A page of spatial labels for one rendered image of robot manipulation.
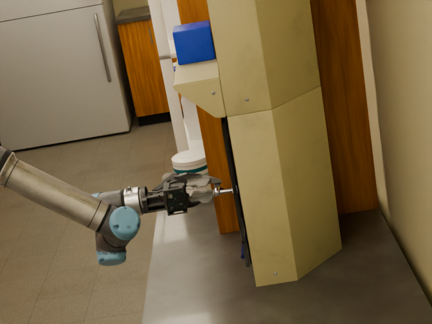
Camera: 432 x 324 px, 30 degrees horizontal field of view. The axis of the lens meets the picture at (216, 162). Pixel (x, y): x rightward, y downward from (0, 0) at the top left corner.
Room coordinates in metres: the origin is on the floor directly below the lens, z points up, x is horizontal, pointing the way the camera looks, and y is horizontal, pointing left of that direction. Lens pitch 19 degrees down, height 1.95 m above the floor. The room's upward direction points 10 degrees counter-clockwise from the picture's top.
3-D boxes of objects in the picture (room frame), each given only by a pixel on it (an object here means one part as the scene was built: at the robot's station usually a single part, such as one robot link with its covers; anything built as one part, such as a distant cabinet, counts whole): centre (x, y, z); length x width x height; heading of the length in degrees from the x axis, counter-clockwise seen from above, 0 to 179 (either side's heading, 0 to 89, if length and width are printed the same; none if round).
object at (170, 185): (1.97, 0.15, 1.20); 0.12 x 0.09 x 0.08; 87
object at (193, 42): (2.15, 0.00, 1.56); 0.10 x 0.10 x 0.09; 87
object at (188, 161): (2.62, 0.08, 1.02); 0.13 x 0.13 x 0.15
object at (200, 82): (2.05, 0.00, 1.46); 0.32 x 0.12 x 0.10; 177
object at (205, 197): (1.97, 0.04, 1.18); 0.09 x 0.06 x 0.03; 87
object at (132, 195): (1.98, 0.23, 1.20); 0.08 x 0.05 x 0.08; 177
